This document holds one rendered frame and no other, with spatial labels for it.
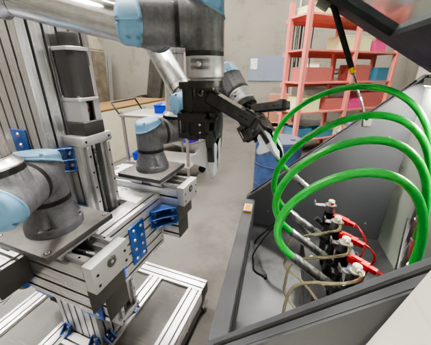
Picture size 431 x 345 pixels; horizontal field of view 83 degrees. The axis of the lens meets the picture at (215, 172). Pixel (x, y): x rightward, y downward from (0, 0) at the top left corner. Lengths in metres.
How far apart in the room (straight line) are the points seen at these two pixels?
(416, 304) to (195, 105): 0.46
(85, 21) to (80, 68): 0.31
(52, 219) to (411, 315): 0.77
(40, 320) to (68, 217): 1.08
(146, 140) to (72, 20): 0.56
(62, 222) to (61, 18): 0.50
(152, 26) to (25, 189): 0.43
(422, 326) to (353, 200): 0.75
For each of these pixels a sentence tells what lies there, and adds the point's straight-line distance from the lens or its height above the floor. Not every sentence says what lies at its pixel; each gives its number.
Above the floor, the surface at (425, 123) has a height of 1.35.
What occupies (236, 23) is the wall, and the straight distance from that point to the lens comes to 8.60.
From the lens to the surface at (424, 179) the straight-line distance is 0.55.
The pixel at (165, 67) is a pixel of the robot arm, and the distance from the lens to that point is 0.89.
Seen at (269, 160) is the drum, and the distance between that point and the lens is 2.62.
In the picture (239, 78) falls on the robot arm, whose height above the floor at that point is 1.44.
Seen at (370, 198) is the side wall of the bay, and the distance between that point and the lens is 1.10.
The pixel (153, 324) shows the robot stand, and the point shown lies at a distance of 1.56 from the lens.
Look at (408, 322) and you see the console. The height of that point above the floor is 1.18.
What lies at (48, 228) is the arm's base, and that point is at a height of 1.06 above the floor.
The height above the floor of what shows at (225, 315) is 0.95.
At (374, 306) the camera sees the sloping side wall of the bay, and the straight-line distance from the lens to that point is 0.42.
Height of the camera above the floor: 1.46
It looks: 23 degrees down
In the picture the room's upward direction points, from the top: straight up
